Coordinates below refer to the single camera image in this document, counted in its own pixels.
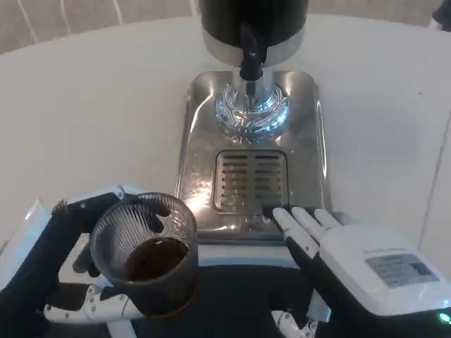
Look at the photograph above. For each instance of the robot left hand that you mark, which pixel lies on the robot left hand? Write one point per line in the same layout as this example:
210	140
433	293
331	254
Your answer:
31	274

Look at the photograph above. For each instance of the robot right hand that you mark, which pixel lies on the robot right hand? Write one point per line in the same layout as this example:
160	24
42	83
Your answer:
363	260

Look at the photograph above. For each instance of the clear ribbed glass cup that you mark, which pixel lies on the clear ribbed glass cup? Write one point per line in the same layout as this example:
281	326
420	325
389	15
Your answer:
155	274

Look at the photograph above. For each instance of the black white robot torso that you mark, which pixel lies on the black white robot torso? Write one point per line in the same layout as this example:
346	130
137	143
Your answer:
239	295

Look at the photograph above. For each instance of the steel drip tray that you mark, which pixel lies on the steel drip tray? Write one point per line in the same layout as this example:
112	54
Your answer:
306	141

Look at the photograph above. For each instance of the slotted steel tray grid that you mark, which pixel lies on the slotted steel tray grid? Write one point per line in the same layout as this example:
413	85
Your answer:
250	179

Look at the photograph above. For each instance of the black dispenser tap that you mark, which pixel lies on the black dispenser tap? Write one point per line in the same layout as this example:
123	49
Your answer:
252	56

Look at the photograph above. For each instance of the person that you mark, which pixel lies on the person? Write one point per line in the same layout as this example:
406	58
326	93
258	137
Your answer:
442	10

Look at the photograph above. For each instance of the black steel drink dispenser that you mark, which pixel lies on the black steel drink dispenser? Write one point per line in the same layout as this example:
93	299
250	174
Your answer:
225	17

